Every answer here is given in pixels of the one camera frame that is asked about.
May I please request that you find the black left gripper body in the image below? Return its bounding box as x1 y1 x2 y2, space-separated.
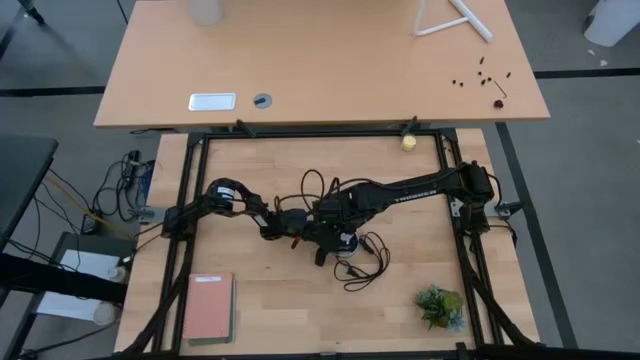
279 208 329 267

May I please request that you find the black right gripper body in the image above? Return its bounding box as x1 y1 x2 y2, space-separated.
312 192 359 240

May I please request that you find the pink notebook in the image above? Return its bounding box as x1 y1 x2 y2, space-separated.
182 272 235 341

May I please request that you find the green artificial succulent plant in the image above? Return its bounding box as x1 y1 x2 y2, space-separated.
413 283 466 332

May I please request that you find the silver rectangular desk plate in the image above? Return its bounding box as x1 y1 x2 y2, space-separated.
187 92 237 112

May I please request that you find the orange wooden desk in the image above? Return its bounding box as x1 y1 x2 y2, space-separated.
93 0 551 130

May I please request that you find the black power adapter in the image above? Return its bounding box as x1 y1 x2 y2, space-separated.
81 212 104 236

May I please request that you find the white paper sheet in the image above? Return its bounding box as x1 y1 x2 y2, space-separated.
35 248 124 322

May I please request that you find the translucent plastic cup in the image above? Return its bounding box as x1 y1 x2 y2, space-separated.
185 0 225 27

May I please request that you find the white triangular tube stand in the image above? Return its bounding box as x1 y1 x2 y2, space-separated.
412 0 495 43

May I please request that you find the black metal beam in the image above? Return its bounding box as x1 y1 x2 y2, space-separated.
0 252 129 305

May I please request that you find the black side table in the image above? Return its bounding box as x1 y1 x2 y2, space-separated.
0 133 60 251

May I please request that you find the black tripod leg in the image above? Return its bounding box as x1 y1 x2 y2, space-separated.
17 0 46 25

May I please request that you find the black left wrist camera cable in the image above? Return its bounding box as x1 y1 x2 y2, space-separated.
273 168 327 221

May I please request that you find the black aluminium table frame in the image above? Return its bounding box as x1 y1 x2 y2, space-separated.
117 127 544 360

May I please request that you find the blue cable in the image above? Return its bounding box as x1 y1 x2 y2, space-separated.
138 159 156 202

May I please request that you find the black floor cable tangle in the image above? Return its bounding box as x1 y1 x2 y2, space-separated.
91 149 151 224

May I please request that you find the yellow floor cable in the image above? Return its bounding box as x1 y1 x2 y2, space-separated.
44 177 131 237

